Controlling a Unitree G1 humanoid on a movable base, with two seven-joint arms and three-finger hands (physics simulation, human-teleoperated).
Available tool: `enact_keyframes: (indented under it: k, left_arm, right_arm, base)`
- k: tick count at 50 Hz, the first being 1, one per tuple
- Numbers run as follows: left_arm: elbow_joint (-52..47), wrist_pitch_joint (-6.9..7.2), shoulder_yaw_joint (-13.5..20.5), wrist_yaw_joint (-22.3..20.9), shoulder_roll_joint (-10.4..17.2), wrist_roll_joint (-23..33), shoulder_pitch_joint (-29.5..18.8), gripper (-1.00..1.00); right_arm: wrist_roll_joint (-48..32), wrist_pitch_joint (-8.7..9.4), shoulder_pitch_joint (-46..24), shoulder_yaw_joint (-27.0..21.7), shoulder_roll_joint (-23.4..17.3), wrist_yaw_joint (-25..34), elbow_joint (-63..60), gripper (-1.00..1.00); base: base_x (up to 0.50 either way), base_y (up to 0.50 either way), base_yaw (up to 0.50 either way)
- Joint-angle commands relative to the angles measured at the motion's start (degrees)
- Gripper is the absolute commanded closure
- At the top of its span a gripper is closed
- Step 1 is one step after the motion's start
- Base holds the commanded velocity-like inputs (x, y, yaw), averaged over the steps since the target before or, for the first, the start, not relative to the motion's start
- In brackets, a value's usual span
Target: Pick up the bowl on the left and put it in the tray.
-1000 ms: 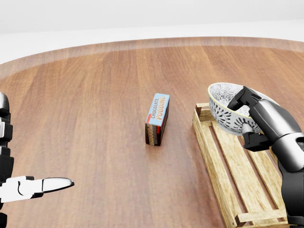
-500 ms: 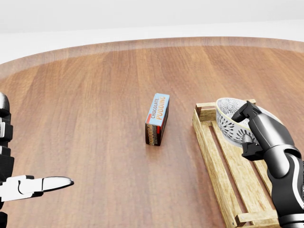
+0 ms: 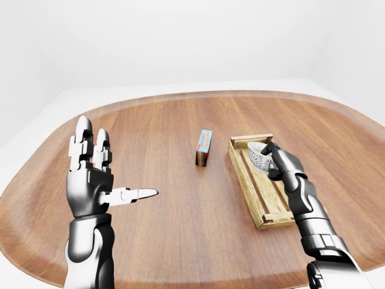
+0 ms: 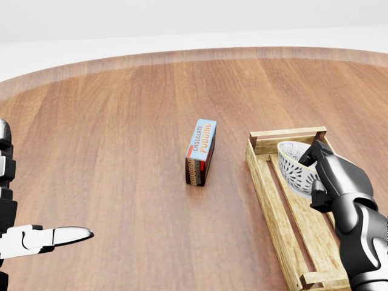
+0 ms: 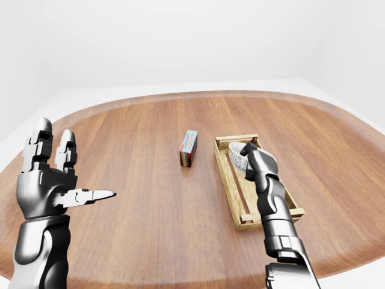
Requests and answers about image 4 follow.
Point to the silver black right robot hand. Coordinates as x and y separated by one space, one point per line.
342 179

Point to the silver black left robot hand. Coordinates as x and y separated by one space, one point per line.
33 239

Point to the wooden slat tray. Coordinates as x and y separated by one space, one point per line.
306 230

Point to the chocolate pudding box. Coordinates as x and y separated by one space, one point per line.
200 145

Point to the white bowl with black pattern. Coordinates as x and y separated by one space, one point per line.
292 174

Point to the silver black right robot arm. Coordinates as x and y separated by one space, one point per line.
363 245

